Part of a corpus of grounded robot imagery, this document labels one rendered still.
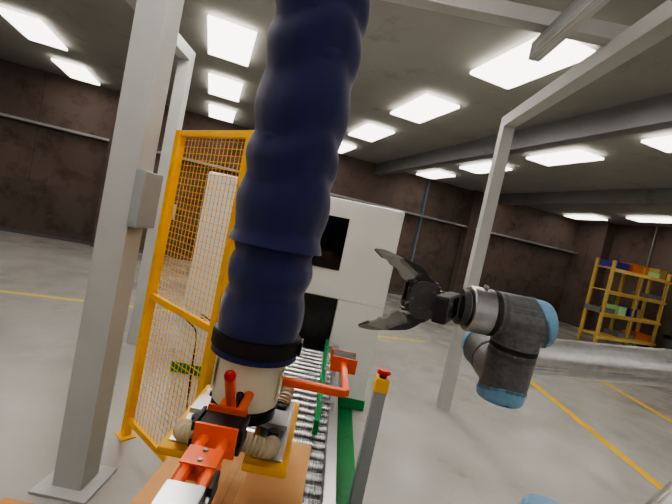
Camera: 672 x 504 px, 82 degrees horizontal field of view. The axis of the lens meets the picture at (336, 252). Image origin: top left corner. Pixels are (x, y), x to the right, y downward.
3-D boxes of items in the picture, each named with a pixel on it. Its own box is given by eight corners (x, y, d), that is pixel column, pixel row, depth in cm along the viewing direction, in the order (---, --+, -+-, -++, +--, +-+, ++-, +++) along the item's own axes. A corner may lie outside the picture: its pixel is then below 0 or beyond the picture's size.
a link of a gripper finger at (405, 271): (371, 248, 78) (401, 282, 79) (374, 250, 72) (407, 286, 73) (383, 238, 78) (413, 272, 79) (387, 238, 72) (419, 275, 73)
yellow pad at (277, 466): (267, 402, 119) (270, 386, 119) (298, 408, 119) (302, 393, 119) (240, 471, 85) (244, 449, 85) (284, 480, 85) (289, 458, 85)
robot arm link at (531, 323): (554, 359, 72) (570, 308, 71) (489, 346, 72) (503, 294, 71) (530, 341, 81) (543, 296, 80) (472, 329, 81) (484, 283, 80)
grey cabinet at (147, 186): (145, 226, 219) (155, 174, 217) (154, 228, 219) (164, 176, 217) (125, 226, 199) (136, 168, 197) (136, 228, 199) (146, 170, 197)
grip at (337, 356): (329, 361, 136) (332, 347, 136) (353, 366, 136) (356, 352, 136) (329, 370, 127) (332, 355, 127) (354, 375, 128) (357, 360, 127)
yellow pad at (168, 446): (206, 389, 119) (209, 374, 118) (238, 396, 119) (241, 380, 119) (154, 454, 85) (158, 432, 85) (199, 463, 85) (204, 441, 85)
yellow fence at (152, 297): (113, 433, 265) (169, 128, 254) (129, 429, 273) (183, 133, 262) (179, 510, 212) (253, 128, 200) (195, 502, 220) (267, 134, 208)
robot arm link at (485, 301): (491, 340, 72) (503, 289, 71) (465, 335, 71) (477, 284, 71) (474, 328, 81) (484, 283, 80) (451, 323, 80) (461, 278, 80)
